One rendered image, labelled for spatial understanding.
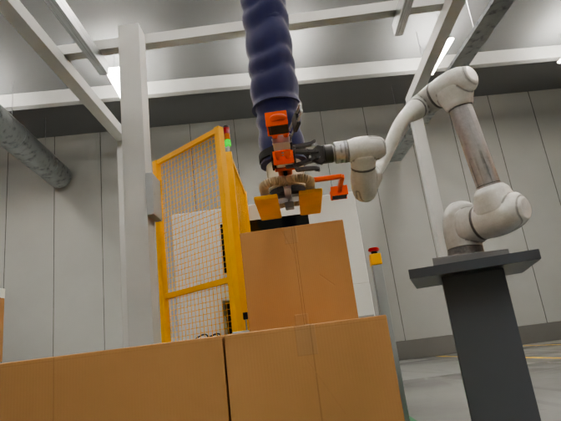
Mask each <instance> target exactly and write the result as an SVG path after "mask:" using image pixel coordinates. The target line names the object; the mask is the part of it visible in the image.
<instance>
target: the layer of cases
mask: <svg viewBox="0 0 561 421"><path fill-rule="evenodd" d="M0 421H405V419H404V413H403V408H402V400H401V394H400V390H399V385H398V380H397V371H396V366H395V362H394V357H393V351H392V343H391V338H390V333H389V328H388V323H387V316H386V315H380V316H374V317H361V318H354V319H347V320H340V321H334V322H321V323H314V324H307V325H300V326H294V327H282V328H275V329H268V330H261V331H254V332H242V333H235V334H228V335H224V336H215V337H202V338H196V339H189V340H182V341H175V342H162V343H156V344H150V345H143V346H136V347H123V348H116V349H109V350H103V351H96V352H89V353H77V354H70V355H63V356H57V357H50V358H37V359H30V360H23V361H16V362H10V363H0Z"/></svg>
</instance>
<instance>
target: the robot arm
mask: <svg viewBox="0 0 561 421"><path fill-rule="evenodd" d="M477 86H478V75H477V73H476V72H475V70H474V69H473V68H471V67H469V66H463V67H456V68H452V69H450V70H448V71H447V72H445V73H443V74H441V75H440V76H438V77H437V78H435V79H434V80H433V81H432V82H431V83H429V84H428V85H427V86H425V87H424V88H423V89H422V90H421V91H420V92H418V94H416V95H415V96H413V97H412V98H411V99H410V100H409V101H408V102H407V104H406V105H405V107H404V108H403V109H402V111H401V112H400V113H399V114H398V116H397V117H396V118H395V120H394V122H393V124H392V127H391V128H390V130H389V133H388V135H387V138H386V140H384V139H383V138H382V137H380V136H360V137H355V138H352V139H349V140H343V141H337V142H334V143H333V145H318V144H317V143H316V140H315V139H314V140H312V141H311V142H306V143H301V144H297V145H292V147H293V150H294V151H295V154H298V155H310V156H311V158H309V159H307V160H303V161H300V162H297V163H291V164H284V165H277V166H276V167H277V168H282V167H285V168H286V169H291V168H294V169H295V170H296V172H302V171H313V170H314V171H320V168H321V165H323V164H328V163H333V162H334V161H335V162H336V164H340V163H348V162H350V163H351V189H352V193H353V195H354V196H355V198H356V199H357V200H359V201H360V202H369V201H371V200H373V199H374V198H375V196H376V194H377V189H378V188H379V185H380V183H381V181H382V177H383V175H382V173H383V172H384V171H385V169H386V168H387V166H388V164H389V162H390V160H391V158H392V156H393V154H394V151H395V149H396V147H397V145H398V143H399V141H400V139H401V137H402V134H403V132H404V130H405V128H406V127H407V126H408V125H409V124H410V123H411V122H413V121H416V120H419V119H421V118H423V117H425V116H427V115H428V114H431V113H433V112H435V111H438V110H439V109H442V108H444V110H445V111H446V112H447V113H449V114H450V116H451V119H452V123H453V125H454V128H455V130H456V133H457V137H458V139H459V142H460V145H461V146H462V151H463V153H464V156H465V158H466V161H467V165H468V167H469V169H470V172H471V175H472V177H473V181H474V184H475V186H476V188H477V190H476V192H475V194H474V196H473V204H472V203H470V202H468V201H456V202H453V203H452V204H450V205H449V206H448V207H447V208H446V210H445V211H444V215H443V219H442V227H443V234H444V239H445V243H446V247H447V255H448V256H455V255H462V254H468V253H475V252H483V251H484V249H483V242H485V241H486V240H487V239H490V238H495V237H499V236H504V235H507V234H508V233H511V232H513V231H516V230H517V229H518V228H520V227H521V226H523V225H524V224H525V223H527V221H528V220H529V218H530V216H531V214H532V209H531V205H530V203H529V202H528V200H527V199H526V198H525V197H524V196H523V195H521V194H520V193H518V192H513V191H512V189H511V188H510V187H509V185H507V184H505V183H503V182H501V181H500V179H499V177H498V173H497V171H496V168H495V166H494V163H493V159H492V157H491V155H490V152H489V150H488V146H487V144H486V141H485V139H484V137H483V132H482V130H481V127H480V124H479V123H478V118H477V116H476V114H475V111H474V109H473V106H472V104H473V101H474V98H473V95H474V90H475V89H476V88H477ZM311 146H315V148H314V149H312V150H298V149H302V148H306V147H311ZM311 163H316V164H317V165H316V166H304V167H300V166H303V165H308V164H311Z"/></svg>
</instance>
